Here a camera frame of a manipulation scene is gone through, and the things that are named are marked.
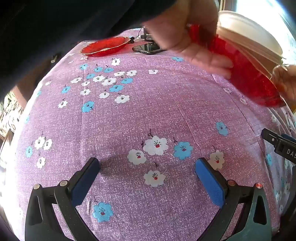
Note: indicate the black smartphone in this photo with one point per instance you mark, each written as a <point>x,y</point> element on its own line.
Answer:
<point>148,49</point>

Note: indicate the red glass plate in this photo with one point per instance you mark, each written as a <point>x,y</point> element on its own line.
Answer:
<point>104,46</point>

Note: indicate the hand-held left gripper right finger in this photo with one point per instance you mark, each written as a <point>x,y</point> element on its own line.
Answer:
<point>209,183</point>

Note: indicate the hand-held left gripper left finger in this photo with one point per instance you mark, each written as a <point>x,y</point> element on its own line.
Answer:
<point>85,183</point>

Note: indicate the purple floral tablecloth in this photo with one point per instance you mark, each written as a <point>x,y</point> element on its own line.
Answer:
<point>138,111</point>

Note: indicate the black electronic device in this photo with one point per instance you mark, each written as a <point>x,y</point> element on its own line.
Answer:
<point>148,37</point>

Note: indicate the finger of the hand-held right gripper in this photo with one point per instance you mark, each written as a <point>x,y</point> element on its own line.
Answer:
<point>289,138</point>
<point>270,138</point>

